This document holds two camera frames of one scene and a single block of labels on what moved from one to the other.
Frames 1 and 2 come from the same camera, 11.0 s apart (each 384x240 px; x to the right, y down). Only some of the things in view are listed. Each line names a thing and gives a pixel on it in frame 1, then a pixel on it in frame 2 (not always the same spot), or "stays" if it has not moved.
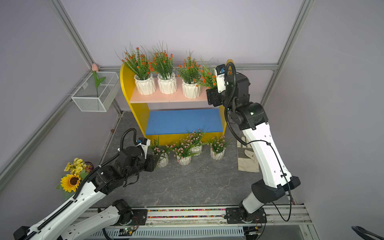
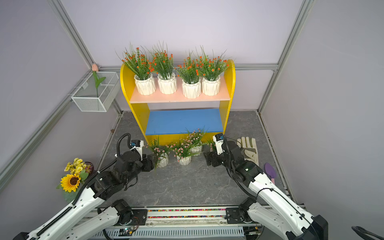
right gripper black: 215,97 → 208,158
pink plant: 158,148 stays
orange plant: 189,70 stays
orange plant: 136,61 stays
